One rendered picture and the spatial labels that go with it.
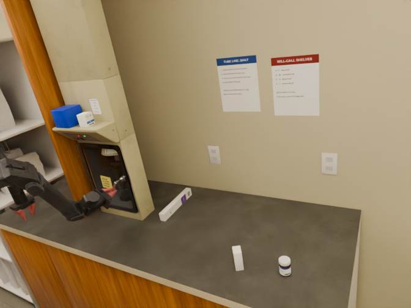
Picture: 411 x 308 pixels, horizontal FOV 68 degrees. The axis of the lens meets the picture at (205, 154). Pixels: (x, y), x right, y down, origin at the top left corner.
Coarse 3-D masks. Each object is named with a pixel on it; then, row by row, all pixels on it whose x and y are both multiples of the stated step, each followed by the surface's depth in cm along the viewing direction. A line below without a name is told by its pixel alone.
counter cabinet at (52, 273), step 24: (24, 240) 188; (24, 264) 205; (48, 264) 186; (72, 264) 170; (96, 264) 156; (48, 288) 203; (72, 288) 184; (96, 288) 168; (120, 288) 155; (144, 288) 144; (168, 288) 134
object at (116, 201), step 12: (84, 144) 162; (96, 144) 157; (84, 156) 166; (96, 156) 161; (108, 156) 157; (120, 156) 152; (96, 168) 166; (108, 168) 161; (120, 168) 156; (96, 180) 171; (120, 192) 164; (132, 192) 160; (120, 204) 169; (132, 204) 164
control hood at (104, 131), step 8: (56, 128) 151; (64, 128) 148; (72, 128) 146; (80, 128) 143; (88, 128) 141; (96, 128) 139; (104, 128) 140; (112, 128) 144; (96, 136) 144; (104, 136) 141; (112, 136) 145
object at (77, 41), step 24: (48, 0) 133; (72, 0) 127; (96, 0) 132; (48, 24) 139; (72, 24) 132; (96, 24) 132; (48, 48) 146; (72, 48) 138; (96, 48) 133; (72, 72) 145; (96, 72) 138
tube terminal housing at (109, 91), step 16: (96, 80) 140; (112, 80) 142; (64, 96) 155; (80, 96) 149; (96, 96) 144; (112, 96) 143; (112, 112) 144; (128, 112) 153; (128, 128) 154; (112, 144) 153; (128, 144) 154; (128, 160) 155; (144, 176) 167; (144, 192) 168; (112, 208) 177; (144, 208) 168
